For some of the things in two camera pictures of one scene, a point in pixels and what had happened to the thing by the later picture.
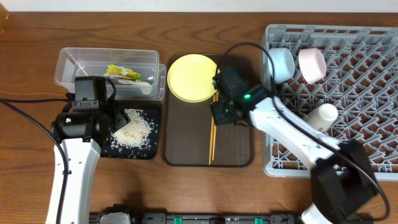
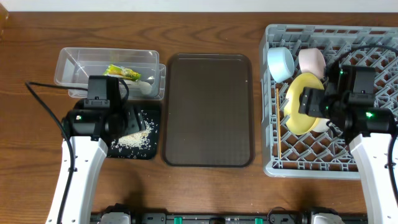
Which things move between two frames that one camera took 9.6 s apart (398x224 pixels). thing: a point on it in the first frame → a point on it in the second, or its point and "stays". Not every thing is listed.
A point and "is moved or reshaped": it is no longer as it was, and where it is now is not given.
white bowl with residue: [312, 63] stays
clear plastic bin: [137, 73] stays
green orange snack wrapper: [114, 71] stays
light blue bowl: [283, 63] stays
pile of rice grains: [134, 134] stays
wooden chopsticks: [211, 126] is moved or reshaped
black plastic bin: [139, 138] stays
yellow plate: [190, 78] → [299, 123]
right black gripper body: [224, 112] → [310, 101]
